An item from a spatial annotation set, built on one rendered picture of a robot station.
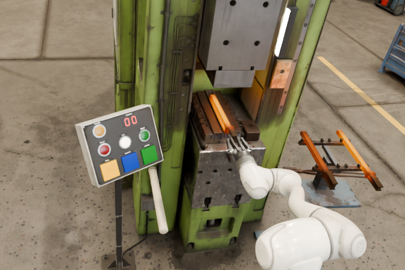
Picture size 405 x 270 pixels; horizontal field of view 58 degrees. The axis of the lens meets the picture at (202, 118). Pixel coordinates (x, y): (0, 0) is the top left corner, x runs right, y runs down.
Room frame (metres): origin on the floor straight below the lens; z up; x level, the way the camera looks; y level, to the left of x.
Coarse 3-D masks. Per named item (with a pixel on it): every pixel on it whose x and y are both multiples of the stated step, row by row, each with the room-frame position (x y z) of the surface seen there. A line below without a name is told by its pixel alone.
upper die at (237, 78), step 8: (208, 72) 1.63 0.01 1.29; (216, 72) 1.53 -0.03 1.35; (224, 72) 1.54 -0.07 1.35; (232, 72) 1.56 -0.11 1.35; (240, 72) 1.57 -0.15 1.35; (248, 72) 1.58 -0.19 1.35; (216, 80) 1.53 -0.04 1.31; (224, 80) 1.55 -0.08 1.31; (232, 80) 1.56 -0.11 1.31; (240, 80) 1.57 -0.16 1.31; (248, 80) 1.59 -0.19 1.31
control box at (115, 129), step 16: (128, 112) 1.33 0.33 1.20; (144, 112) 1.37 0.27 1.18; (80, 128) 1.18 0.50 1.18; (112, 128) 1.24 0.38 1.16; (128, 128) 1.29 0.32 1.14; (144, 128) 1.33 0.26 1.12; (80, 144) 1.19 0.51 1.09; (96, 144) 1.17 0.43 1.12; (112, 144) 1.21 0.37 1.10; (144, 144) 1.29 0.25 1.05; (96, 160) 1.13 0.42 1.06; (160, 160) 1.30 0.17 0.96; (96, 176) 1.10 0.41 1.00
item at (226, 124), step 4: (212, 96) 1.86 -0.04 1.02; (212, 100) 1.83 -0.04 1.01; (216, 100) 1.83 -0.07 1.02; (216, 104) 1.78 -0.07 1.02; (216, 108) 1.74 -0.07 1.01; (220, 108) 1.74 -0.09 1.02; (220, 112) 1.70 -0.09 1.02; (220, 116) 1.67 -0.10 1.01; (224, 116) 1.66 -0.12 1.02; (224, 120) 1.63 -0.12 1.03; (224, 124) 1.60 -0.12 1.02; (228, 124) 1.59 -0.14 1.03; (228, 128) 1.54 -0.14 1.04; (232, 128) 1.54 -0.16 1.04; (232, 132) 1.51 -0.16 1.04; (236, 136) 1.48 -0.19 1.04
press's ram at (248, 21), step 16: (208, 0) 1.62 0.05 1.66; (224, 0) 1.53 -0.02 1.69; (240, 0) 1.55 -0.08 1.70; (256, 0) 1.57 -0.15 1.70; (272, 0) 1.59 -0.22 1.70; (208, 16) 1.59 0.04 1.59; (224, 16) 1.53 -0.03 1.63; (240, 16) 1.55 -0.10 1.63; (256, 16) 1.58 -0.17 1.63; (272, 16) 1.60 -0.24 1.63; (208, 32) 1.56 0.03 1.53; (224, 32) 1.53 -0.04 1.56; (240, 32) 1.56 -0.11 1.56; (256, 32) 1.58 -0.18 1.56; (272, 32) 1.61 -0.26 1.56; (208, 48) 1.52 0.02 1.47; (224, 48) 1.54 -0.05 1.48; (240, 48) 1.56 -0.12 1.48; (256, 48) 1.59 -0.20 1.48; (208, 64) 1.52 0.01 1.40; (224, 64) 1.54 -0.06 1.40; (240, 64) 1.57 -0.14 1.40; (256, 64) 1.59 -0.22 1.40
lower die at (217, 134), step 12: (192, 96) 1.89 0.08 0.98; (204, 96) 1.89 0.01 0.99; (216, 96) 1.91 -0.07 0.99; (192, 108) 1.81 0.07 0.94; (204, 108) 1.76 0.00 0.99; (228, 108) 1.80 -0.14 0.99; (216, 120) 1.67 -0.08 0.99; (228, 120) 1.68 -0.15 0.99; (204, 132) 1.55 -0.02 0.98; (216, 132) 1.55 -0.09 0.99; (240, 132) 1.59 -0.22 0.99
